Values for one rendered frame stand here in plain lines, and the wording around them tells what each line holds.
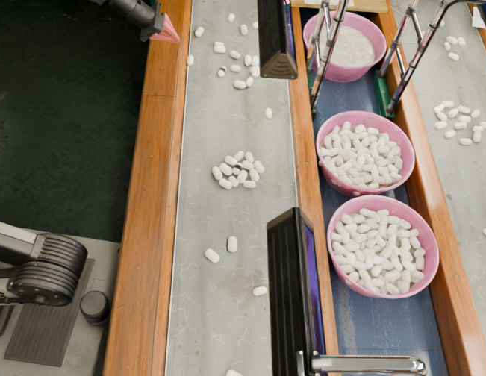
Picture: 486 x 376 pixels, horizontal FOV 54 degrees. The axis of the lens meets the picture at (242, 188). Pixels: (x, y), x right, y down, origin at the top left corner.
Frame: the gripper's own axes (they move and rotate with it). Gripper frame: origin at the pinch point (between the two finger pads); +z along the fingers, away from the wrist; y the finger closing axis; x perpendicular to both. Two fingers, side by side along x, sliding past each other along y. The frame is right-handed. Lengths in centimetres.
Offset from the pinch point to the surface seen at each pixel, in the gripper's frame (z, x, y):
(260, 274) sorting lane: 25, -6, -63
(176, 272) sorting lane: 11, 6, -63
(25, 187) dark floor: 5, 108, 2
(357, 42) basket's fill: 52, -27, 19
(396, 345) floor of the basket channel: 54, -22, -77
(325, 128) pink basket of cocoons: 38.8, -19.5, -20.0
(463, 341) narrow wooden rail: 57, -36, -78
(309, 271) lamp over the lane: 5, -35, -77
